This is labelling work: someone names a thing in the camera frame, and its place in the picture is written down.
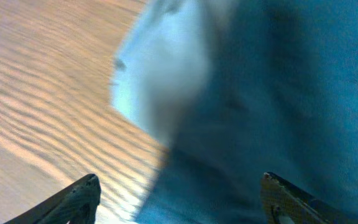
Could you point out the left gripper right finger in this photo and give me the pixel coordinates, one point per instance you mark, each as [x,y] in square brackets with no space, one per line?
[285,203]

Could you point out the folded grey shorts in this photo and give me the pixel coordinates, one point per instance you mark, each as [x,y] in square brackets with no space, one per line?
[166,61]

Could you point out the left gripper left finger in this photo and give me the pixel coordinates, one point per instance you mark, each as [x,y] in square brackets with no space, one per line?
[75,204]

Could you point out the navy blue shorts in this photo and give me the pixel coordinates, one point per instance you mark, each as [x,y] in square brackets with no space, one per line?
[283,99]

